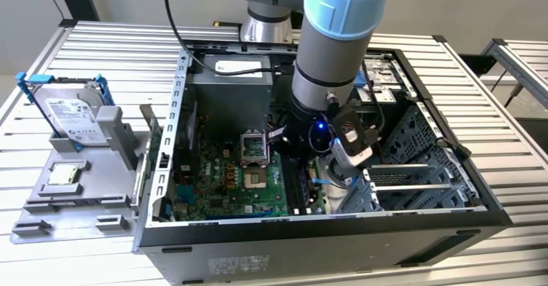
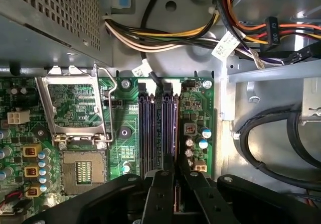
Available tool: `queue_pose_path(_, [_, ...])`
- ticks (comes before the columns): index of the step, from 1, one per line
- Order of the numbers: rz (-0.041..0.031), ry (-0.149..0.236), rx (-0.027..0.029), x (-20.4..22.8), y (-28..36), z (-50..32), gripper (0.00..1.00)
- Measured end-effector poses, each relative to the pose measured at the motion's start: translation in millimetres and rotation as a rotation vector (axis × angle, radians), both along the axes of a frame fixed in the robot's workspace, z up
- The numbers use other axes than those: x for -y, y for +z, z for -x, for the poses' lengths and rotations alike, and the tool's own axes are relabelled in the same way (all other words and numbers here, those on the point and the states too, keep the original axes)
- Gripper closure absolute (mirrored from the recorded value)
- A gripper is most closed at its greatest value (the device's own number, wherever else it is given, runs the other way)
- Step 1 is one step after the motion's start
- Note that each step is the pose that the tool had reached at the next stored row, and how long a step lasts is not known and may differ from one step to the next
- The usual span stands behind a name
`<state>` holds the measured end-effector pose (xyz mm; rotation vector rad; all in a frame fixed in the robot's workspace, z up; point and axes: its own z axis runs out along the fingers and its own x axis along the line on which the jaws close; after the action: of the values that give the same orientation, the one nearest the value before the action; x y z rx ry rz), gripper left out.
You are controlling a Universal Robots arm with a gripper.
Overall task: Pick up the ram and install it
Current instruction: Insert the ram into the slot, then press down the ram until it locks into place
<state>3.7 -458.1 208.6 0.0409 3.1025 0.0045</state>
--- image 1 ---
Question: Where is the black RAM slot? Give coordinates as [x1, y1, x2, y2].
[287, 160, 303, 216]
[281, 158, 299, 216]
[291, 162, 308, 216]

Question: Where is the metal socket cover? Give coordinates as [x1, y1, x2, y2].
[239, 131, 269, 169]

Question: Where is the CPU socket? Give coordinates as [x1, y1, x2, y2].
[243, 167, 275, 191]

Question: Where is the grey power supply unit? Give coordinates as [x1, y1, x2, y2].
[185, 55, 275, 133]

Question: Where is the grey metal drive cage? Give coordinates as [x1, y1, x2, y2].
[354, 53, 410, 109]

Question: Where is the grey perforated disk bay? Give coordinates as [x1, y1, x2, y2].
[335, 162, 487, 215]

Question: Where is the blue expansion slot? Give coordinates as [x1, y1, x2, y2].
[205, 212, 277, 221]

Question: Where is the green motherboard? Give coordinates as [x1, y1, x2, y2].
[169, 135, 328, 221]

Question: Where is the black open PC case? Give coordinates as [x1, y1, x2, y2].
[130, 38, 513, 286]

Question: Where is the grey parts rack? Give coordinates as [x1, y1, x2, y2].
[7, 105, 150, 245]

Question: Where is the hard disk in blue carrier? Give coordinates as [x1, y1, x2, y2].
[14, 71, 116, 154]

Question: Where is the silver CPU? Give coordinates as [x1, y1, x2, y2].
[46, 164, 80, 185]

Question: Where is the metal slat side table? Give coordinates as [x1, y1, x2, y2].
[481, 37, 548, 107]

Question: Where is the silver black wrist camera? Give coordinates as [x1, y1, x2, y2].
[330, 108, 374, 169]

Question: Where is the black camera cable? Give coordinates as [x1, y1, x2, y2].
[358, 74, 387, 146]

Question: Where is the long black arm cable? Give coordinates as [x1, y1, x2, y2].
[161, 0, 296, 77]

